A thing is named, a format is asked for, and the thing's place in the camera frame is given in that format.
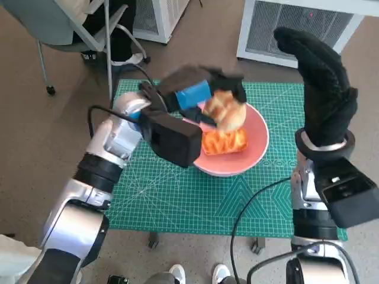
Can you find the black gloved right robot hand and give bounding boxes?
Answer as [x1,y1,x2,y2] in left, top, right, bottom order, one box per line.
[274,27,359,148]

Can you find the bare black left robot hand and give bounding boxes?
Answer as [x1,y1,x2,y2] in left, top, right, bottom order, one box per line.
[160,65,248,128]

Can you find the round toy bread bun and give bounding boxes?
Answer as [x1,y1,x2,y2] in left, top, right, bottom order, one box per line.
[203,90,247,133]

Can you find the long toy bread loaf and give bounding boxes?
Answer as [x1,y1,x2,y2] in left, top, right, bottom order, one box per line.
[202,127,249,156]

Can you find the pink bowl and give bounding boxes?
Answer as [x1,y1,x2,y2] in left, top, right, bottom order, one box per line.
[182,102,269,178]

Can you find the large white grille cabinet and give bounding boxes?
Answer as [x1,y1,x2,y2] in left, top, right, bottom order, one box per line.
[236,0,365,69]

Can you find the small white grille cabinet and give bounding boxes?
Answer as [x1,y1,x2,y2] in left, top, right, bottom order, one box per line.
[131,0,190,44]

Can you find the seated person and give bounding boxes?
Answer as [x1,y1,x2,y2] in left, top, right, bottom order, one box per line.
[72,0,152,67]

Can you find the green cutting mat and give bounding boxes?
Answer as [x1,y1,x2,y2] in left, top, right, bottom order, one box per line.
[106,79,349,241]

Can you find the person with white shoes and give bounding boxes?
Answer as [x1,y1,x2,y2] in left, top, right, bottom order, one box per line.
[144,264,240,284]

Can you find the small black device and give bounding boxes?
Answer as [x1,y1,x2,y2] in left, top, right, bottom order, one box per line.
[108,274,130,284]

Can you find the person in light clothing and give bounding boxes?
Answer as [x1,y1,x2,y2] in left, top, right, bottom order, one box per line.
[0,234,42,284]

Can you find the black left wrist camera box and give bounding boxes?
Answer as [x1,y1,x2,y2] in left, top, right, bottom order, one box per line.
[141,111,203,169]

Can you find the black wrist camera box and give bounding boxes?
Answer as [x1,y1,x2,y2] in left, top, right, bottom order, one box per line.
[313,156,379,228]
[141,111,203,169]

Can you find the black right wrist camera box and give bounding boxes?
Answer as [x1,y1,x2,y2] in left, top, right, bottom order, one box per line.
[313,156,379,228]

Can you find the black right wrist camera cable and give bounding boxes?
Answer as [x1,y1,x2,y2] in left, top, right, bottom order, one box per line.
[230,176,293,284]

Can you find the grey chair with metal frame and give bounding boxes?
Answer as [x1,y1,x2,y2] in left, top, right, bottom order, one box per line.
[5,0,149,95]

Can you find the black right upper arm cable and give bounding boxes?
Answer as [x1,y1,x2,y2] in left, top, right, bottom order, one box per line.
[246,240,361,284]

